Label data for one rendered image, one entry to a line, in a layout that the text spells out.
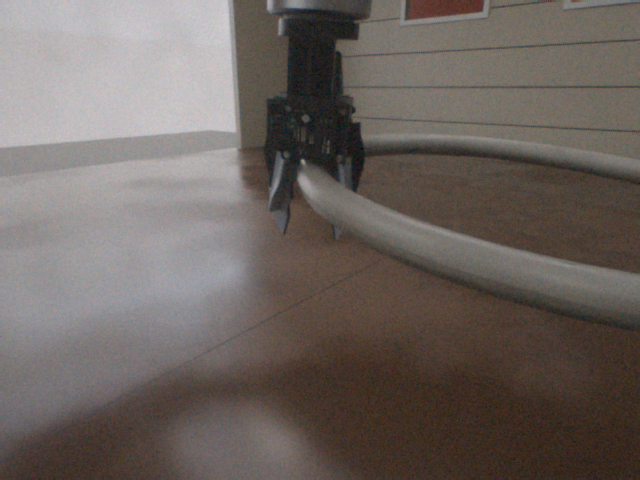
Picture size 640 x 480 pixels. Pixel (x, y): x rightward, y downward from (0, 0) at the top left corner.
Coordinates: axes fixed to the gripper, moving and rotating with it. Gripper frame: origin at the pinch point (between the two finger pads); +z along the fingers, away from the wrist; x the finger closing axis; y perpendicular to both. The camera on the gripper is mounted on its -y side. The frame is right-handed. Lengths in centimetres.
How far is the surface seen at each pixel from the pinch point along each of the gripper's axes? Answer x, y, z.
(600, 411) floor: 90, -75, 86
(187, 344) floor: -59, -95, 97
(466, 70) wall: 138, -644, -1
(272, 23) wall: -171, -759, -52
